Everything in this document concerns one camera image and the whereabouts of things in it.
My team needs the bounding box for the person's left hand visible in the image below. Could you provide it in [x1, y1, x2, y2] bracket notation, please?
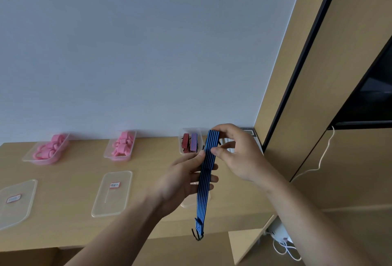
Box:
[149, 150, 219, 217]

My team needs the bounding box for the person's right hand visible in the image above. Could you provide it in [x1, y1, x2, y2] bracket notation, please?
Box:
[211, 123, 281, 195]

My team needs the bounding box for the blue striped bungee strap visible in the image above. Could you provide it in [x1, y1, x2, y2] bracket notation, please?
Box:
[192, 130, 221, 241]

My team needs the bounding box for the person's left forearm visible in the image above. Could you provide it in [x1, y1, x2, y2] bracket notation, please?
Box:
[64, 196, 173, 266]

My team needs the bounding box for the person's right forearm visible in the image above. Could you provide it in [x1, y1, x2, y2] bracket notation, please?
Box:
[254, 177, 382, 266]

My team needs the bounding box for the clear plastic container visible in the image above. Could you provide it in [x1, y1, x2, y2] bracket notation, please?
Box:
[104, 130, 137, 162]
[178, 127, 205, 155]
[22, 133, 70, 165]

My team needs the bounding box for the clear plastic lid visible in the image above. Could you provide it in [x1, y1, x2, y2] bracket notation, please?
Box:
[91, 170, 133, 218]
[180, 191, 211, 208]
[0, 179, 38, 232]

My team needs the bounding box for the black flat device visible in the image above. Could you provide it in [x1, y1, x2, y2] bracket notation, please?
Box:
[219, 127, 264, 155]

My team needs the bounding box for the white power adapter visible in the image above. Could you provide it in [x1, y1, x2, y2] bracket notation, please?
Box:
[265, 222, 302, 262]

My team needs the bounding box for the wooden cabinet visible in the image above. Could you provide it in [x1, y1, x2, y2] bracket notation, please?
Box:
[228, 0, 392, 266]

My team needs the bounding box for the black screen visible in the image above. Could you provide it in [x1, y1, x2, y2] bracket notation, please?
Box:
[327, 37, 392, 130]

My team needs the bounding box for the pile of pink straps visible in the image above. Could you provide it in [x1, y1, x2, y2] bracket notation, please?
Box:
[111, 131, 135, 157]
[32, 134, 67, 161]

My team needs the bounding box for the white cable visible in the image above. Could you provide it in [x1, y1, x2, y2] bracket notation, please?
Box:
[290, 125, 335, 183]

